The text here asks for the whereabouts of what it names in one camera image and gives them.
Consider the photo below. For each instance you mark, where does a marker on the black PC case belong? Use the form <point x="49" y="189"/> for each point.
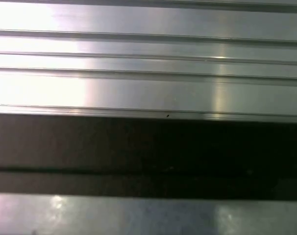
<point x="148" y="147"/>

